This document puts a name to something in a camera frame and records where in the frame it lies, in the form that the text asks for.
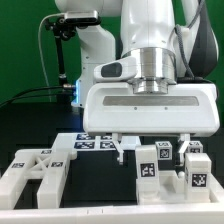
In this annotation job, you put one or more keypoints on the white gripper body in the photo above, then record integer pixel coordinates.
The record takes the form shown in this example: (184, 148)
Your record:
(184, 109)

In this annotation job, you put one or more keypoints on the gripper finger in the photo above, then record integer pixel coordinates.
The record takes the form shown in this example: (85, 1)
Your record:
(183, 143)
(116, 139)

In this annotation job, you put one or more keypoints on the white chair seat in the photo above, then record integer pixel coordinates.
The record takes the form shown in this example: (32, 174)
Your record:
(169, 188)

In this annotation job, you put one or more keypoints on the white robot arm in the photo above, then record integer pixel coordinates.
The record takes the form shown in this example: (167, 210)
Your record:
(158, 86)

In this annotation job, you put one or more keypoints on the white tagged nut cube right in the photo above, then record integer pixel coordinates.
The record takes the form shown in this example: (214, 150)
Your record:
(195, 147)

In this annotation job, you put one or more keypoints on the white tagged nut cube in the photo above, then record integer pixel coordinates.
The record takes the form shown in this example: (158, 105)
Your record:
(195, 147)
(164, 150)

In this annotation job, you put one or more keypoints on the white base tag plate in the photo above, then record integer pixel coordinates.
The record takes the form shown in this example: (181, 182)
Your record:
(84, 142)

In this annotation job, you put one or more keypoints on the white U-shaped fence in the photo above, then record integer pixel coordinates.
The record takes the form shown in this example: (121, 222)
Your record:
(187, 213)

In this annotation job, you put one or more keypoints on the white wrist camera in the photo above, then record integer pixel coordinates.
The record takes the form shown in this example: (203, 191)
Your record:
(116, 71)

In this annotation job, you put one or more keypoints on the white chair back frame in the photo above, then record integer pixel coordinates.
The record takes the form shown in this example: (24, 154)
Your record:
(51, 167)

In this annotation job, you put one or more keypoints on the black camera stand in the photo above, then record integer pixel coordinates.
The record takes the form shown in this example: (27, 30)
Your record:
(62, 31)

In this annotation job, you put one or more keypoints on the silver camera on stand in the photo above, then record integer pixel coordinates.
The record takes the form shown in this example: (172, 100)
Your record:
(88, 17)

